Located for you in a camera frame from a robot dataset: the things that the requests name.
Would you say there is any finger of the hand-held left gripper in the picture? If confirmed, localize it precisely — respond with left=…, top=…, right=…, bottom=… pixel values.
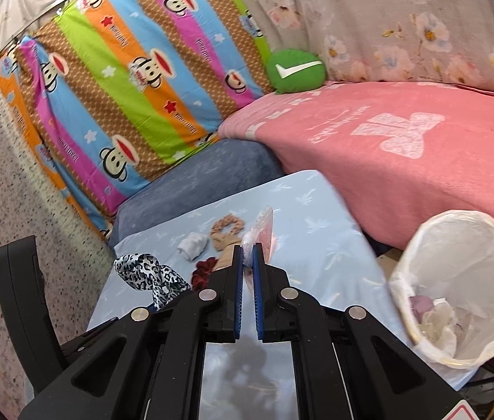
left=60, top=317, right=118, bottom=359

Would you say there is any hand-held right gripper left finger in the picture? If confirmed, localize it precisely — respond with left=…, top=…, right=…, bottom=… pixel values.
left=18, top=245, right=244, bottom=420

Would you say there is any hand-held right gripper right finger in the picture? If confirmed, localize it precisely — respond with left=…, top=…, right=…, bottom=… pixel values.
left=252, top=243, right=464, bottom=420

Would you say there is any dark red scrunchie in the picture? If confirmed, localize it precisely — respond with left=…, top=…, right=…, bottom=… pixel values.
left=191, top=259, right=218, bottom=290

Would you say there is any pink packet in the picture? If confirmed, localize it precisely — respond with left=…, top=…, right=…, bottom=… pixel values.
left=242, top=205, right=279, bottom=270

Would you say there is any brown scrunchie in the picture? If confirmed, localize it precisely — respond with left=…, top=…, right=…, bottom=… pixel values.
left=210, top=213, right=244, bottom=250

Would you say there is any white sock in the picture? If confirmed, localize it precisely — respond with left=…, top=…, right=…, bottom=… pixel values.
left=176, top=232, right=209, bottom=264

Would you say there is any leopard print scrunchie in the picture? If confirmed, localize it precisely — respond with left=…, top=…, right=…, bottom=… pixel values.
left=113, top=252, right=192, bottom=311

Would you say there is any purple cloth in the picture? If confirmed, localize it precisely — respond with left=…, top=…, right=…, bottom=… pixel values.
left=408, top=295, right=436, bottom=318

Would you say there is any bin with white plastic liner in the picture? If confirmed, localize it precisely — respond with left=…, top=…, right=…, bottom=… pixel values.
left=388, top=210, right=494, bottom=369

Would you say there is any blue grey sofa cushion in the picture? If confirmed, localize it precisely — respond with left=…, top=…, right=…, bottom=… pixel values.
left=108, top=138, right=285, bottom=246

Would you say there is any speckled white cloth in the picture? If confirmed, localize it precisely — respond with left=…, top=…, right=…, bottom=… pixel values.
left=0, top=44, right=114, bottom=407

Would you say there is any pink blanket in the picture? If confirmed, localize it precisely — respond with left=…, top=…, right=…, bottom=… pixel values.
left=218, top=79, right=494, bottom=272

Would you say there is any green round cushion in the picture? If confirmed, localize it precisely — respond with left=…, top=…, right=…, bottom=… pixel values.
left=266, top=49, right=327, bottom=96

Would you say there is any striped monkey print sheet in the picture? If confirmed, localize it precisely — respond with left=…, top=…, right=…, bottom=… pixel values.
left=0, top=0, right=274, bottom=239

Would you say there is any grey floral sheet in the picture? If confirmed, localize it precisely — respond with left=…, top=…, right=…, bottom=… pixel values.
left=221, top=0, right=494, bottom=97

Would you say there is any white hanging cloth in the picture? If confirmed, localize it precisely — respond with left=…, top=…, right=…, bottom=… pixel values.
left=0, top=0, right=125, bottom=49

